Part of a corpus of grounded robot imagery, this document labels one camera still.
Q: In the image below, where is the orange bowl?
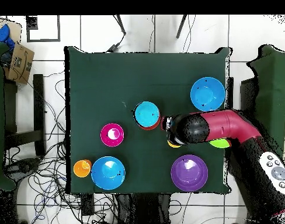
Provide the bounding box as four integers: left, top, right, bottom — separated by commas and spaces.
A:
137, 113, 162, 131

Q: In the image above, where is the small blue bowl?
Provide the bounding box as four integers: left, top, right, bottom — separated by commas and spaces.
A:
133, 100, 161, 128

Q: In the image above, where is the yellow cup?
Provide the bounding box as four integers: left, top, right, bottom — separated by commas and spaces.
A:
166, 139, 182, 149

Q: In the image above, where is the crimson small bowl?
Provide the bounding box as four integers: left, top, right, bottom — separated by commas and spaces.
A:
100, 122, 125, 148

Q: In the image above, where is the large green bowl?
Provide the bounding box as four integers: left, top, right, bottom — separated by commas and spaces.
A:
208, 138, 232, 149

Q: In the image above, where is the large blue bowl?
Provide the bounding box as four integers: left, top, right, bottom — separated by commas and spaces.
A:
91, 155, 126, 190
190, 76, 227, 112

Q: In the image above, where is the large purple bowl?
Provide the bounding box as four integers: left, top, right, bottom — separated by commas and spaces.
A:
170, 154, 209, 193

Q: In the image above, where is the dark green tablecloth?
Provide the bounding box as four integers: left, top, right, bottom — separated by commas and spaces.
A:
64, 45, 232, 194

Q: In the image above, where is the black equipment box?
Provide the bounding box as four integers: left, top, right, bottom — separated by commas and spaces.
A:
239, 78, 259, 114

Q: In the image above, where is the black power adapter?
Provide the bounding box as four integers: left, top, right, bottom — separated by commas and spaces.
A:
106, 43, 120, 53

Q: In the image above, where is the orange cup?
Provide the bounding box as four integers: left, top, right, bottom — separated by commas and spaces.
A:
72, 159, 92, 179

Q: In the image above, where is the black tripod leg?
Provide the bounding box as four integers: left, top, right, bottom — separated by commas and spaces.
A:
175, 15, 188, 39
113, 15, 127, 36

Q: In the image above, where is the black power brick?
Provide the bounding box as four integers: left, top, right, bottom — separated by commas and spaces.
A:
81, 193, 95, 216

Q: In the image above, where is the cardboard box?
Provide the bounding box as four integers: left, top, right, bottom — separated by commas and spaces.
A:
4, 42, 35, 85

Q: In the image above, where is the blue cloth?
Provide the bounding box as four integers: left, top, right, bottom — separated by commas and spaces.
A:
0, 23, 16, 51

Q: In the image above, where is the black cable tangle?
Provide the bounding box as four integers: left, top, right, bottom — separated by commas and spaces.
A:
4, 69, 117, 224

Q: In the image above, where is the black bench frame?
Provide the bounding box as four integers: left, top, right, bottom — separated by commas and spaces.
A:
4, 73, 46, 157

